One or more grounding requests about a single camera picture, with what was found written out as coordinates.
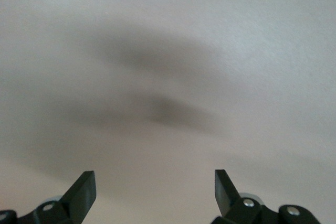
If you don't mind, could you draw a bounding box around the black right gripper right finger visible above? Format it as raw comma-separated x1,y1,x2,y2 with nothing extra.
212,168,321,224

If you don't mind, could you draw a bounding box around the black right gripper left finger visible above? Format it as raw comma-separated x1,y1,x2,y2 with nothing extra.
0,170,97,224

